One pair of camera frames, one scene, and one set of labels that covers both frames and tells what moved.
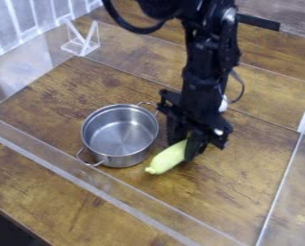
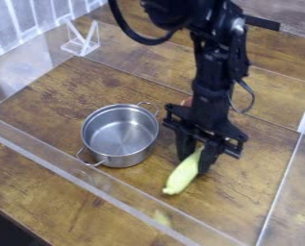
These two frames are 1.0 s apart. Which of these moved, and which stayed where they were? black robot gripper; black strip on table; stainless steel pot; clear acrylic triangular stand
Moved: black robot gripper
Stayed: stainless steel pot; black strip on table; clear acrylic triangular stand
